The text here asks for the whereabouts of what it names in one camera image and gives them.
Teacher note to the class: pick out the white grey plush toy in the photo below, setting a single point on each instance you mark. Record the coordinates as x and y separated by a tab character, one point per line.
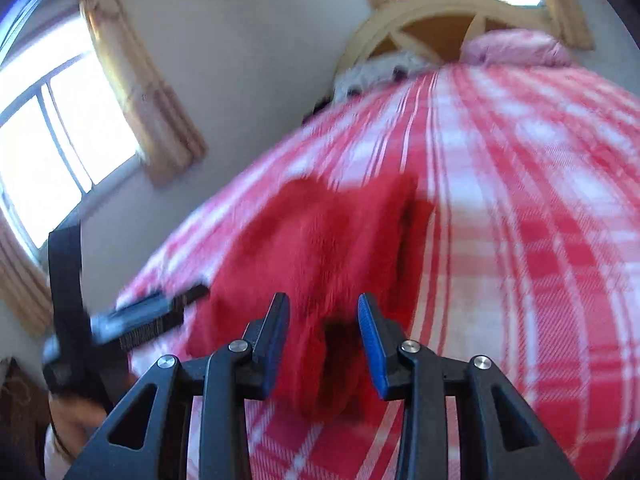
370	72

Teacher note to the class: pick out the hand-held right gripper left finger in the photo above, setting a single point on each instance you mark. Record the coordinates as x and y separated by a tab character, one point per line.
272	340

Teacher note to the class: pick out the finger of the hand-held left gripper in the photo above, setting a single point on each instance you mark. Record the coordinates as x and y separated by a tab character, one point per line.
150	312

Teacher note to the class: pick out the red white plaid blanket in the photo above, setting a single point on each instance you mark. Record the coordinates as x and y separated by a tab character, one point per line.
525	210

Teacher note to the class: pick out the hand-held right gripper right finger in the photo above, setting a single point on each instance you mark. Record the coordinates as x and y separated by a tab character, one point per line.
372	345

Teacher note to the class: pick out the cream wooden headboard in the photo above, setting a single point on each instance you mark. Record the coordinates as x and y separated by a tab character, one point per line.
400	22

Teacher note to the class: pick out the person's left forearm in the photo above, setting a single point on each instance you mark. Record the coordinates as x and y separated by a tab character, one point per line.
80	422

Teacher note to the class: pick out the person's pale pink clothing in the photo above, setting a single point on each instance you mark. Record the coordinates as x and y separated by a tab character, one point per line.
55	462

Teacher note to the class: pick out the large side window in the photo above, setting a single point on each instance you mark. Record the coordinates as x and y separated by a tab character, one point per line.
50	150

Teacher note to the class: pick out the red small garment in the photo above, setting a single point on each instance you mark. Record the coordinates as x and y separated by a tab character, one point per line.
325	240

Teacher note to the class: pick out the pink pillow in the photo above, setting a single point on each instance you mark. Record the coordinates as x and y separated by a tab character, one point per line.
515	47

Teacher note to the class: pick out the person's dark hair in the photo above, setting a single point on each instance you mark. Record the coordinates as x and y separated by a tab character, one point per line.
20	400

